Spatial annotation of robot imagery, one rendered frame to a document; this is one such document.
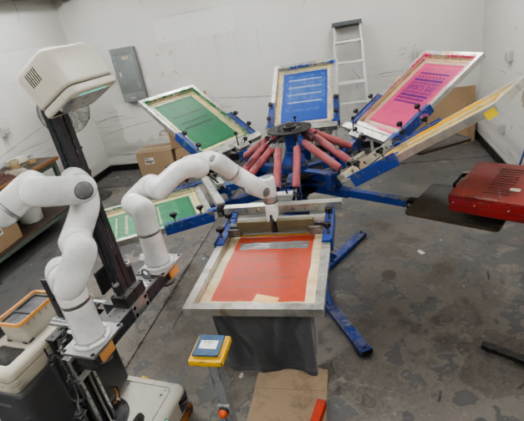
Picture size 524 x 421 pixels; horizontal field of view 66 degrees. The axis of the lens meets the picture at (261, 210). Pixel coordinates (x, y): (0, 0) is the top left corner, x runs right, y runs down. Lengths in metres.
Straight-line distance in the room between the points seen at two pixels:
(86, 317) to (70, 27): 6.11
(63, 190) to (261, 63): 5.09
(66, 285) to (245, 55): 5.18
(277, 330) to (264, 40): 4.79
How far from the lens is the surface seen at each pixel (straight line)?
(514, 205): 2.07
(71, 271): 1.28
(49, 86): 1.26
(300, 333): 1.81
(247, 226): 2.13
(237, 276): 1.89
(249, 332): 1.86
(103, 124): 7.32
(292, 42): 5.99
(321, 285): 1.70
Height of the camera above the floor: 2.02
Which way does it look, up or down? 26 degrees down
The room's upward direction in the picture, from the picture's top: 10 degrees counter-clockwise
